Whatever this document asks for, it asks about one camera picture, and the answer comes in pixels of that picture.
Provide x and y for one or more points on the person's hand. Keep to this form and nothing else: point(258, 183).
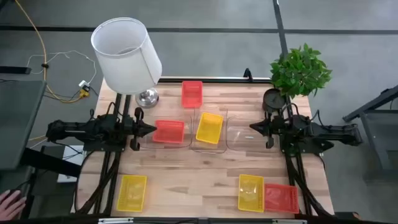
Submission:
point(11, 207)

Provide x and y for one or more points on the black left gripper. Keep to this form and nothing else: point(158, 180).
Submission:
point(138, 127)

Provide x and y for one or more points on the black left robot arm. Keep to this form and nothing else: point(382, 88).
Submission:
point(77, 127)

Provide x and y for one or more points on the white box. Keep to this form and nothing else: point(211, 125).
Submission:
point(73, 155)

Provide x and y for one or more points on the black table clamp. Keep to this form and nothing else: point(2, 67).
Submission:
point(247, 74)

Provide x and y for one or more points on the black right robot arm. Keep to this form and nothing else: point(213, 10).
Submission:
point(335, 133)

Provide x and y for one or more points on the green plant in black pot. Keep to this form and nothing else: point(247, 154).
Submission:
point(298, 74)

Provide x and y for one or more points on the red plastic mesh basket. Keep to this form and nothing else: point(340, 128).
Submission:
point(281, 198)
point(169, 132)
point(191, 95)

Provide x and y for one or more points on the grey metal desk frame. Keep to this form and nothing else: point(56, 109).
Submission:
point(379, 124)

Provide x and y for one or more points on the white power adapter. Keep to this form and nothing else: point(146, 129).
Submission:
point(84, 84)

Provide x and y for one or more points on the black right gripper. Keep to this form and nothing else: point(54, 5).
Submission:
point(271, 128)

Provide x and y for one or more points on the black flat bar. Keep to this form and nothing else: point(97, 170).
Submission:
point(15, 70)

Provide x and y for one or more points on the yellow plastic mesh basket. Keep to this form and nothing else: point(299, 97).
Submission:
point(132, 193)
point(250, 193)
point(210, 128)

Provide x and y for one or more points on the grey desk top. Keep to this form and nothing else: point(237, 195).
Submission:
point(18, 124)

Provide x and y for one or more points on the black aluminium frame rails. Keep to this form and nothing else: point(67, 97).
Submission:
point(289, 104)
point(118, 101)

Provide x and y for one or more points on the white shade silver table lamp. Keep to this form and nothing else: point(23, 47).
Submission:
point(124, 62)

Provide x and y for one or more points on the black desk crossbar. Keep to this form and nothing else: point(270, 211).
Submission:
point(49, 161)

